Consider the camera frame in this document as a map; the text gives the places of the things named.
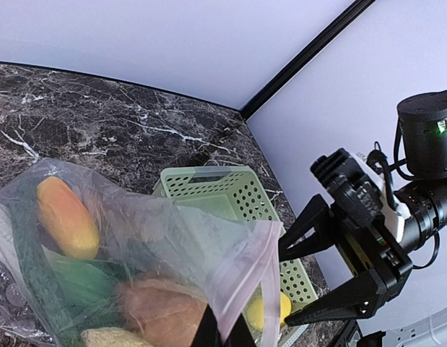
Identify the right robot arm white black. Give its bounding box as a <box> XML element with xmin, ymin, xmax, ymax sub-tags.
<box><xmin>278</xmin><ymin>90</ymin><xmax>447</xmax><ymax>327</ymax></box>

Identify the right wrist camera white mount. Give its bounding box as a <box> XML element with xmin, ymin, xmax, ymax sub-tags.
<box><xmin>311</xmin><ymin>148</ymin><xmax>411</xmax><ymax>243</ymax></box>

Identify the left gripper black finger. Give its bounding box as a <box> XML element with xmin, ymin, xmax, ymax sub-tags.
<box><xmin>192</xmin><ymin>305</ymin><xmax>256</xmax><ymax>347</ymax></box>

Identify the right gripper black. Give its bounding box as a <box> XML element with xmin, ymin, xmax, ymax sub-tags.
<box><xmin>279</xmin><ymin>194</ymin><xmax>412</xmax><ymax>327</ymax></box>

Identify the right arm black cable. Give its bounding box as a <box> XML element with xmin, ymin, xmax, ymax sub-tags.
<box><xmin>367</xmin><ymin>119</ymin><xmax>443</xmax><ymax>270</ymax></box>

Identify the beige wrinkled round food toy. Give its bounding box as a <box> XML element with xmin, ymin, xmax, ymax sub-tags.
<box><xmin>81</xmin><ymin>327</ymin><xmax>152</xmax><ymax>347</ymax></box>

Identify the yellow lemon toy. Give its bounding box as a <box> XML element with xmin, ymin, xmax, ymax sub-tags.
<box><xmin>245</xmin><ymin>291</ymin><xmax>292</xmax><ymax>331</ymax></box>

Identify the brown potato toy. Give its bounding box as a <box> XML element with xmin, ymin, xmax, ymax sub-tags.
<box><xmin>116</xmin><ymin>278</ymin><xmax>207</xmax><ymax>346</ymax></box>

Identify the white slotted cable duct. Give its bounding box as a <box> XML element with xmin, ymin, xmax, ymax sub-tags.
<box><xmin>278</xmin><ymin>325</ymin><xmax>308</xmax><ymax>347</ymax></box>

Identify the bok choy toy green white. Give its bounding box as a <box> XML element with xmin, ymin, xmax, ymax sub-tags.
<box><xmin>10</xmin><ymin>204</ymin><xmax>125</xmax><ymax>346</ymax></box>

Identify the clear dotted zip top bag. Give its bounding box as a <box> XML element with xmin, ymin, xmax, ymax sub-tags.
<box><xmin>0</xmin><ymin>159</ymin><xmax>282</xmax><ymax>346</ymax></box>

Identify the right black frame post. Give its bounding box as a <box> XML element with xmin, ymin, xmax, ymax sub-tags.
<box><xmin>239</xmin><ymin>0</ymin><xmax>375</xmax><ymax>121</ymax></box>

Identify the orange yellow pepper toy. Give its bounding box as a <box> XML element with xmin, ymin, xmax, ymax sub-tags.
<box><xmin>37</xmin><ymin>176</ymin><xmax>100</xmax><ymax>259</ymax></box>

